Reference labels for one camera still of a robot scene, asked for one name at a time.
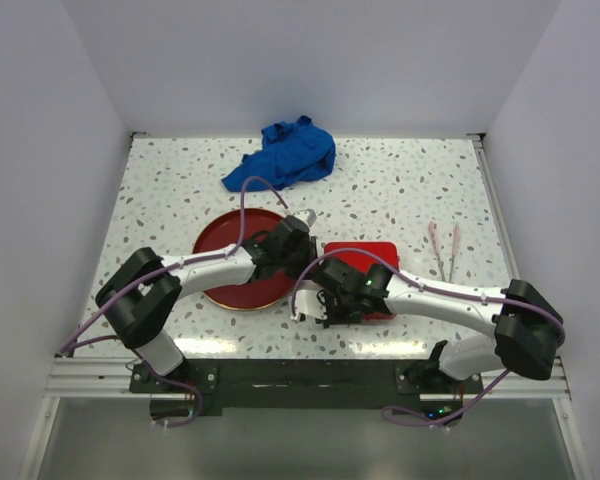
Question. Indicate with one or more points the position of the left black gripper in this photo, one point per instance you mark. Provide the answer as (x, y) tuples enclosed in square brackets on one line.
[(310, 248)]

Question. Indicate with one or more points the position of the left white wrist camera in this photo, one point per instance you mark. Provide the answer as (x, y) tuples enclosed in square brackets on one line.
[(307, 216)]

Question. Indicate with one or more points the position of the pink metal tongs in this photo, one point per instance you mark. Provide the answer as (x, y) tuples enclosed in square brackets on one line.
[(446, 259)]

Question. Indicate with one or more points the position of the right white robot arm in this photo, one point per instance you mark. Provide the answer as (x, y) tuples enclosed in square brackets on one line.
[(515, 327)]

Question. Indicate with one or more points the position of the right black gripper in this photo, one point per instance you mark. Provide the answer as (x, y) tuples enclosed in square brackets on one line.
[(325, 297)]

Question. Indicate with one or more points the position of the round dark red tray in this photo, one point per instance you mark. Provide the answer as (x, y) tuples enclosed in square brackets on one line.
[(224, 230)]

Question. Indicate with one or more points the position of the red square box lid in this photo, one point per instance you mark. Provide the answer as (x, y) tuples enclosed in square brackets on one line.
[(384, 250)]

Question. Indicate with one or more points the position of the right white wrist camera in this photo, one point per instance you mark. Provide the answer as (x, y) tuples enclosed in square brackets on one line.
[(305, 305)]

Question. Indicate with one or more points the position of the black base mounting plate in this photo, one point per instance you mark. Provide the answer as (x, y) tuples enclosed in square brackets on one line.
[(325, 384)]

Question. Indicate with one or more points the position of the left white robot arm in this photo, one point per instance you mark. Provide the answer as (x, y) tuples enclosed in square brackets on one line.
[(139, 297)]

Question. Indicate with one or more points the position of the blue crumpled cloth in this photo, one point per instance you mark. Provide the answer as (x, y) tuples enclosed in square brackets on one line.
[(290, 153)]

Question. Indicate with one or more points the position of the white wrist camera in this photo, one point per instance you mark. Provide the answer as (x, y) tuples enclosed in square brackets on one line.
[(307, 216), (305, 305)]

